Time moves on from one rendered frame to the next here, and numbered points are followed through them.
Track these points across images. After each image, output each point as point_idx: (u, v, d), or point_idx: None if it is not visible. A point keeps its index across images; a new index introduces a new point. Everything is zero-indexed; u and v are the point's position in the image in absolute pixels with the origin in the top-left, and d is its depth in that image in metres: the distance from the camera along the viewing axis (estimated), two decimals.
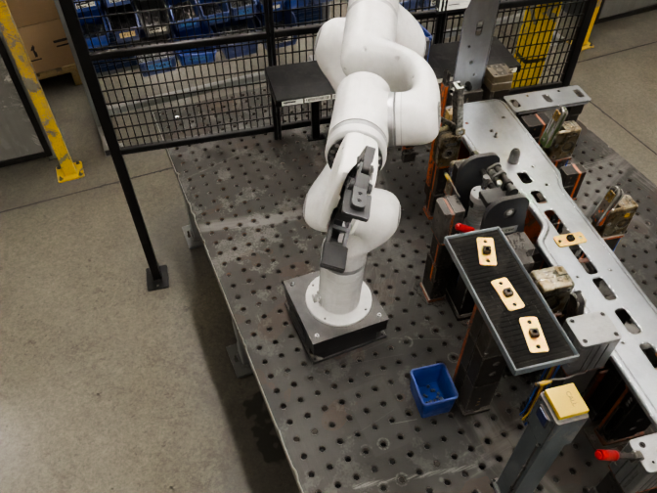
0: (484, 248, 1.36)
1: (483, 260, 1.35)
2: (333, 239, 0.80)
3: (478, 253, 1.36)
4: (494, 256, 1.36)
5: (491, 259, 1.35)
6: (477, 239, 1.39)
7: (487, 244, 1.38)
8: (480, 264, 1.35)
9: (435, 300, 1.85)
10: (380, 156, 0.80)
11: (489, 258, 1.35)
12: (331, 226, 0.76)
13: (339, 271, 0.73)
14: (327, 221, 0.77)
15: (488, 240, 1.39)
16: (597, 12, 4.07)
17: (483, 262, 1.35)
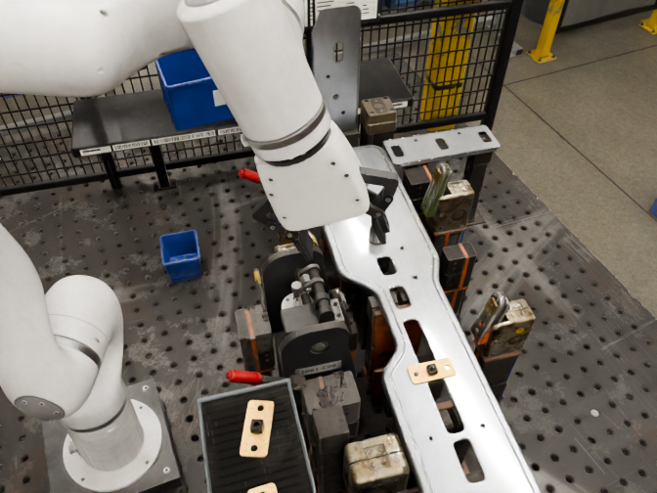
0: (251, 425, 0.84)
1: (246, 448, 0.83)
2: (270, 215, 0.68)
3: (243, 432, 0.85)
4: (266, 439, 0.84)
5: (259, 444, 0.83)
6: (249, 403, 0.88)
7: (261, 413, 0.87)
8: (240, 455, 0.83)
9: None
10: None
11: (257, 442, 0.84)
12: None
13: (310, 246, 0.73)
14: (294, 222, 0.66)
15: (266, 406, 0.87)
16: (558, 19, 3.55)
17: (244, 451, 0.83)
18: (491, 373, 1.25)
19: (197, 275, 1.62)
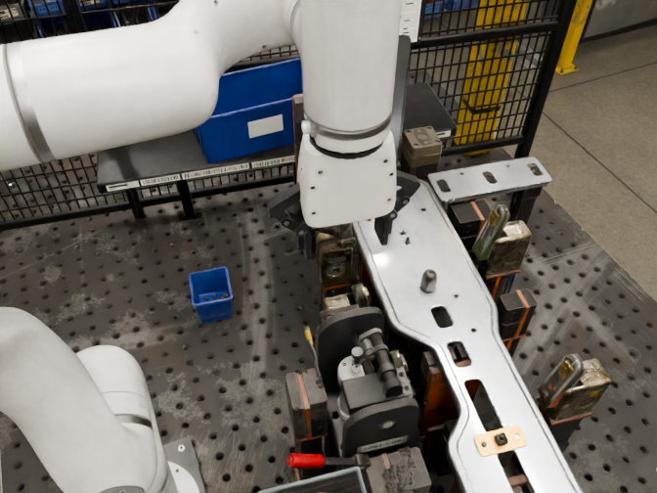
0: None
1: None
2: (284, 210, 0.65)
3: None
4: None
5: None
6: None
7: None
8: None
9: None
10: None
11: None
12: None
13: None
14: (316, 218, 0.65)
15: None
16: (582, 30, 3.46)
17: None
18: (555, 433, 1.16)
19: (228, 315, 1.53)
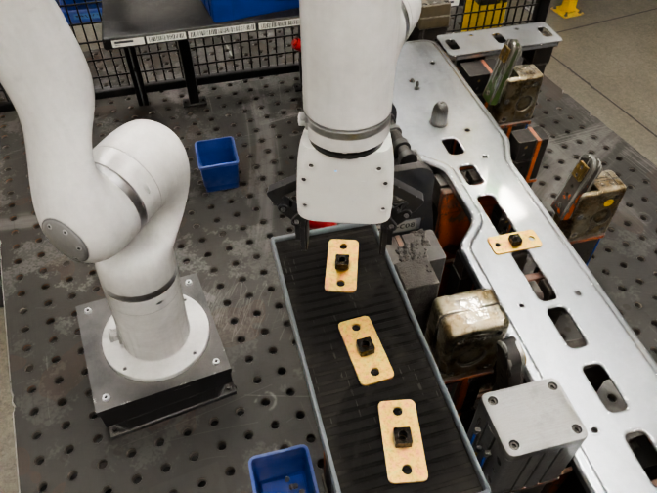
0: (336, 259, 0.73)
1: (332, 283, 0.72)
2: (284, 197, 0.66)
3: (327, 268, 0.74)
4: (353, 275, 0.73)
5: (346, 280, 0.72)
6: (329, 242, 0.77)
7: (345, 250, 0.76)
8: (326, 290, 0.72)
9: None
10: None
11: (343, 278, 0.73)
12: None
13: None
14: (310, 211, 0.65)
15: (350, 245, 0.76)
16: None
17: (330, 286, 0.72)
18: None
19: (234, 183, 1.51)
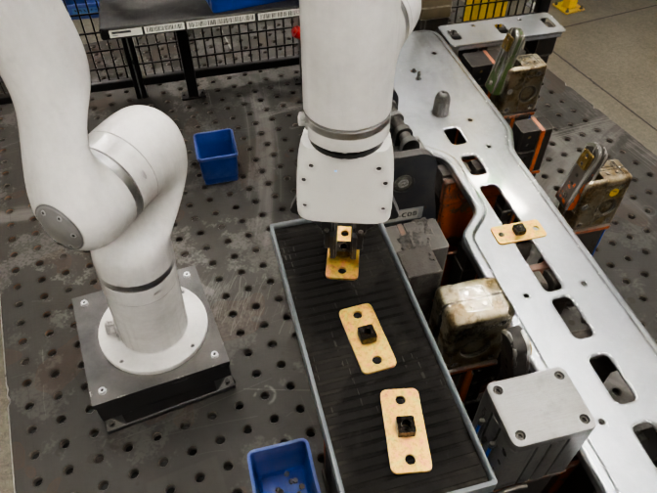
0: (337, 246, 0.72)
1: (333, 270, 0.70)
2: None
3: (328, 255, 0.72)
4: (355, 262, 0.71)
5: (348, 267, 0.71)
6: None
7: (346, 238, 0.74)
8: (327, 277, 0.70)
9: None
10: None
11: (345, 265, 0.71)
12: None
13: None
14: (310, 211, 0.65)
15: (351, 231, 0.75)
16: None
17: (331, 273, 0.70)
18: None
19: (233, 176, 1.49)
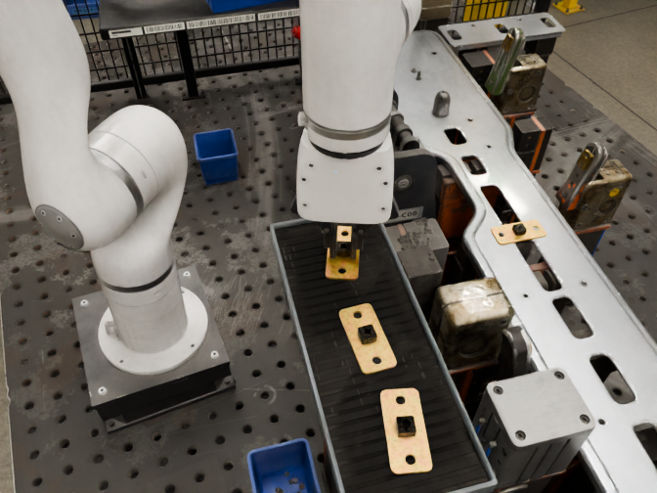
0: (337, 246, 0.72)
1: (333, 270, 0.70)
2: None
3: (328, 255, 0.72)
4: (355, 262, 0.71)
5: (348, 267, 0.71)
6: None
7: (346, 238, 0.74)
8: (327, 277, 0.70)
9: None
10: None
11: (345, 265, 0.71)
12: None
13: None
14: (310, 211, 0.65)
15: (351, 231, 0.75)
16: None
17: (331, 273, 0.70)
18: None
19: (233, 176, 1.49)
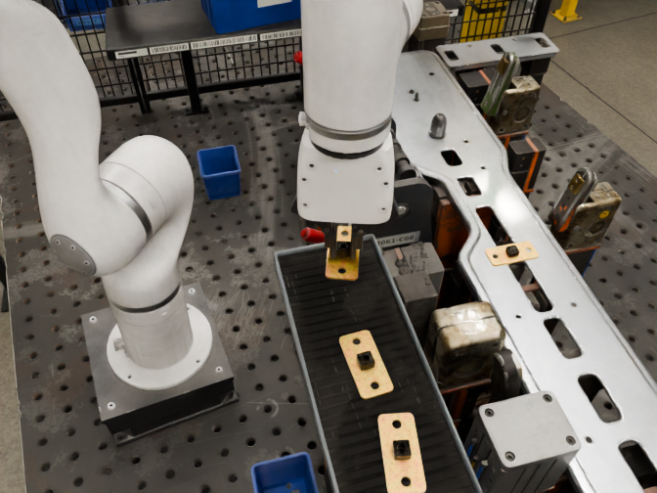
0: (337, 246, 0.72)
1: (333, 270, 0.70)
2: None
3: (328, 255, 0.72)
4: (355, 262, 0.71)
5: (348, 267, 0.71)
6: None
7: (346, 238, 0.74)
8: (327, 277, 0.70)
9: None
10: None
11: (345, 265, 0.71)
12: None
13: None
14: (310, 211, 0.65)
15: (351, 231, 0.75)
16: None
17: (331, 273, 0.70)
18: None
19: (236, 192, 1.53)
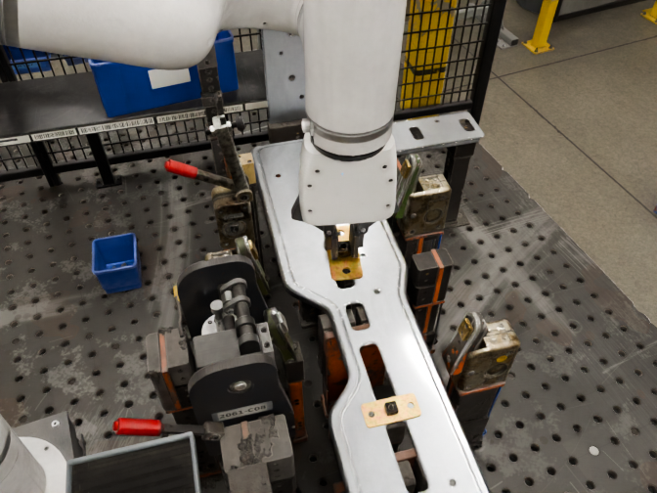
0: (337, 246, 0.72)
1: (338, 271, 0.70)
2: (309, 211, 0.67)
3: (328, 257, 0.72)
4: (357, 260, 0.71)
5: (352, 266, 0.71)
6: None
7: (343, 237, 0.74)
8: (332, 279, 0.70)
9: (204, 476, 1.11)
10: None
11: (348, 264, 0.71)
12: None
13: None
14: (314, 216, 0.65)
15: (346, 230, 0.75)
16: (556, 7, 3.33)
17: (336, 275, 0.70)
18: (468, 407, 1.03)
19: (135, 285, 1.40)
